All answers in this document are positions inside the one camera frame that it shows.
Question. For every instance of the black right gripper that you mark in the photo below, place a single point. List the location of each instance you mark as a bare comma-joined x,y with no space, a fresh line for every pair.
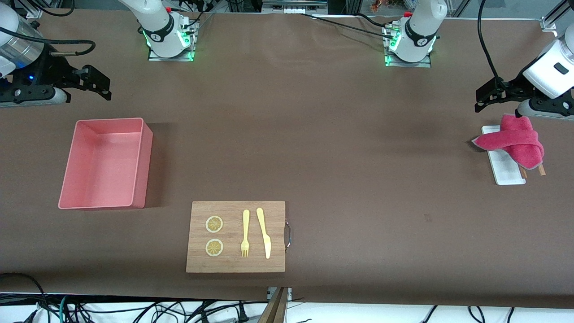
50,70

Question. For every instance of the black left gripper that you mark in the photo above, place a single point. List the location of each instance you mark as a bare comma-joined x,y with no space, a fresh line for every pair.
512,88

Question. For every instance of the red cloth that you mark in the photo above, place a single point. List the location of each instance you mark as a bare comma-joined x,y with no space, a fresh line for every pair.
515,139

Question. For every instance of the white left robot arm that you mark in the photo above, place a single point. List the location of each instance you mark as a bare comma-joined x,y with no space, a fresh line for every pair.
421,27

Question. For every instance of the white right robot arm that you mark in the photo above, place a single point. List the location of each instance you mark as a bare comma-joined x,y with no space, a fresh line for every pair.
157,22

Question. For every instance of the white rack with wooden rods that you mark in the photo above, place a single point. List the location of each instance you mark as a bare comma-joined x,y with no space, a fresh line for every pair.
506,172

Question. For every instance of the pink plastic bin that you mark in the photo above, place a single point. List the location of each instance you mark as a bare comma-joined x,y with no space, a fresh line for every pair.
103,166

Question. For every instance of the lemon slice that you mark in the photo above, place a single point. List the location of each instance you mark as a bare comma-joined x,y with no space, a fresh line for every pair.
214,224
214,247

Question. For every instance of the wooden cutting board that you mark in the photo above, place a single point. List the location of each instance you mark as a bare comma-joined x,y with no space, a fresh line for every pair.
233,211

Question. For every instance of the yellow plastic fork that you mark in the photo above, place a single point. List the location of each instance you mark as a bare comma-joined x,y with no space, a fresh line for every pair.
245,220

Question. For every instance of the metal bar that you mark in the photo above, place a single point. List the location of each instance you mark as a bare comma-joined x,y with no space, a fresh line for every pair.
293,5

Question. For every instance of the yellow plastic knife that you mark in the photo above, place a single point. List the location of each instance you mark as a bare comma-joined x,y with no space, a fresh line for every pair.
267,244

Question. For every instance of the wooden plank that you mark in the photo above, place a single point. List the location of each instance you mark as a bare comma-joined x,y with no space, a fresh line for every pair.
276,309

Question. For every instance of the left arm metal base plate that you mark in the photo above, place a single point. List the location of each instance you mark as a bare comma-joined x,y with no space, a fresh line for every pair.
426,64

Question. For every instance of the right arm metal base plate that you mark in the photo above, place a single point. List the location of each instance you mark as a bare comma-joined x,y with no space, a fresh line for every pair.
186,56

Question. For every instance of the aluminium frame bracket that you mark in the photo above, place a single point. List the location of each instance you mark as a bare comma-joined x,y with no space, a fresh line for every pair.
549,22
35,10

